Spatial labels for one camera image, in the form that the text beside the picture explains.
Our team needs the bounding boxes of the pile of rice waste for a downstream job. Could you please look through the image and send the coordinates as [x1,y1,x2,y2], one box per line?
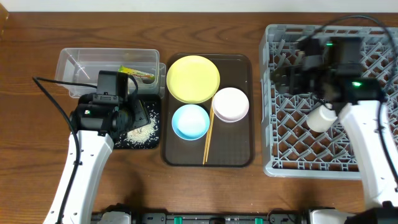
[115,103,160,149]

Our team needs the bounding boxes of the green yellow snack wrapper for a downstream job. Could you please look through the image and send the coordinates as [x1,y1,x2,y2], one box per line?
[118,65,155,80]

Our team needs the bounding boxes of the white green cup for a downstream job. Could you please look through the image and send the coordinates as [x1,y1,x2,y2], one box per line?
[307,103,338,133]

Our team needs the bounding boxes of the light blue bowl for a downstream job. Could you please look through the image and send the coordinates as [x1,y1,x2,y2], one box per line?
[171,104,210,141]

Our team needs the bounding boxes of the wooden chopstick with pattern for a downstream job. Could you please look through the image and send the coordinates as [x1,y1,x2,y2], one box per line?
[202,105,214,166]

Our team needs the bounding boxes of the pink bowl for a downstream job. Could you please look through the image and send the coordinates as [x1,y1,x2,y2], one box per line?
[212,87,249,123]

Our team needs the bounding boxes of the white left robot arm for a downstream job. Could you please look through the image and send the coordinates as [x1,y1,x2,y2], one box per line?
[44,93,150,223]

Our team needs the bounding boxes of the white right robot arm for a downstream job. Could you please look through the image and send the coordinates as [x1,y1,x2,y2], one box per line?
[270,37,397,209]

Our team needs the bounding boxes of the black waste tray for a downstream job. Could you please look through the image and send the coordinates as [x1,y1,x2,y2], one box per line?
[70,93,160,149]

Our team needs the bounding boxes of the grey plastic dishwasher rack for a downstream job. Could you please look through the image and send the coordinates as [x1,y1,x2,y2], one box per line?
[259,24,397,180]

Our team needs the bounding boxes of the clear plastic bin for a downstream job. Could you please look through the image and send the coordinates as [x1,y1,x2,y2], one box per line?
[55,48,166,98]

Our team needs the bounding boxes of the yellow plate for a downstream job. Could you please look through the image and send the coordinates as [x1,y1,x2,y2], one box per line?
[166,55,221,104]

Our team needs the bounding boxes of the dark brown serving tray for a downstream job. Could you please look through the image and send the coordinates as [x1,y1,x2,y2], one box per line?
[161,54,255,167]

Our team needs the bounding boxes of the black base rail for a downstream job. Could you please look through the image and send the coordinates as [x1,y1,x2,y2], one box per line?
[91,203,398,224]

